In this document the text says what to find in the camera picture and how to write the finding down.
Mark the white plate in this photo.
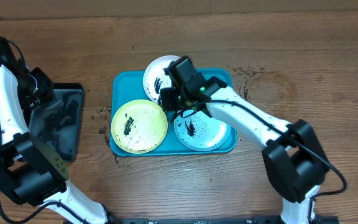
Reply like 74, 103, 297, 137
143, 55, 179, 103

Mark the yellow-green plate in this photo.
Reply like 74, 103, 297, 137
111, 100, 168, 154

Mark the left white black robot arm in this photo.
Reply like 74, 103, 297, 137
0, 36, 117, 223

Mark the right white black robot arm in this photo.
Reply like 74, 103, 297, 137
158, 77, 329, 223

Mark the black water tray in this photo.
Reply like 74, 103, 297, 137
29, 83, 85, 162

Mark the light blue dirty plate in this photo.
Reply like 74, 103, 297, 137
173, 110, 232, 152

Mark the teal plastic tray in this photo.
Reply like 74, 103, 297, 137
111, 68, 237, 156

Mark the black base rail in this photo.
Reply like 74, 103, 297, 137
120, 215, 340, 224

